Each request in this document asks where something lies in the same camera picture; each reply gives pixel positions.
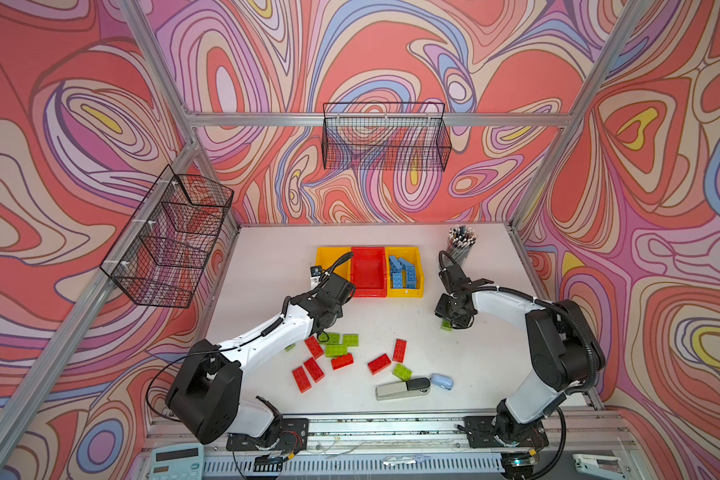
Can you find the white label device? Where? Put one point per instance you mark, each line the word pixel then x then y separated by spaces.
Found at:
pixel 600 466

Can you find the yellow plastic bin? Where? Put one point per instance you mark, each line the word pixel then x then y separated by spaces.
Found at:
pixel 412 254
pixel 326 256

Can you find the back black wire basket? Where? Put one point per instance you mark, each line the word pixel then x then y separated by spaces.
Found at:
pixel 385 135

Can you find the left black wire basket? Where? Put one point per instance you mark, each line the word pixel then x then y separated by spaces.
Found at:
pixel 175 228

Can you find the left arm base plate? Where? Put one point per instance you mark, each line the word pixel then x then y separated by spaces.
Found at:
pixel 288 435

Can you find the blue lego brick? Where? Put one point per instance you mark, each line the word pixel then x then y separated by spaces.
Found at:
pixel 406 264
pixel 397 280
pixel 411 278
pixel 395 265

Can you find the right yellow plastic bin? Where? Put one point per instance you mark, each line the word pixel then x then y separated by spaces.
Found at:
pixel 412 254

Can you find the white calculator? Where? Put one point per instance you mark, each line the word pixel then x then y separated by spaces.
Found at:
pixel 177 462

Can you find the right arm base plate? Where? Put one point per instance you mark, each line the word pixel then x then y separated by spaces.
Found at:
pixel 486 432

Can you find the grey black stapler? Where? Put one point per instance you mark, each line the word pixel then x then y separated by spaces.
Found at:
pixel 415 387

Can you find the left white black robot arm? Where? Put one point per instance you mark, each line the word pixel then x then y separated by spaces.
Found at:
pixel 205 394

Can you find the red plastic bin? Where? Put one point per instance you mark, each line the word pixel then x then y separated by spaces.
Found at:
pixel 369 271

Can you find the left yellow plastic bin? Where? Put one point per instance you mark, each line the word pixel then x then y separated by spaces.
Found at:
pixel 326 256

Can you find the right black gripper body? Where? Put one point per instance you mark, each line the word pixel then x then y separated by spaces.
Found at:
pixel 448 309

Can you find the light blue computer mouse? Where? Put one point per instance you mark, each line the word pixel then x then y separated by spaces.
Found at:
pixel 442 381

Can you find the mesh cup of pencils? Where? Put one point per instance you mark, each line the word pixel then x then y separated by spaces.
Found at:
pixel 460 241

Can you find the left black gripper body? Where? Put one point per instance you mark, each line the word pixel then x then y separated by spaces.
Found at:
pixel 338 314

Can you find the red lego brick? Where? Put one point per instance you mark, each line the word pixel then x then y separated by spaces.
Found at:
pixel 399 351
pixel 301 379
pixel 379 363
pixel 342 361
pixel 315 348
pixel 314 370

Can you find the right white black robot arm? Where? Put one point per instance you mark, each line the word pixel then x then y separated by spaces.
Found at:
pixel 565 355

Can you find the black wire basket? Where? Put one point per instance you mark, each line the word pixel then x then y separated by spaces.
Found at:
pixel 175 228
pixel 385 135

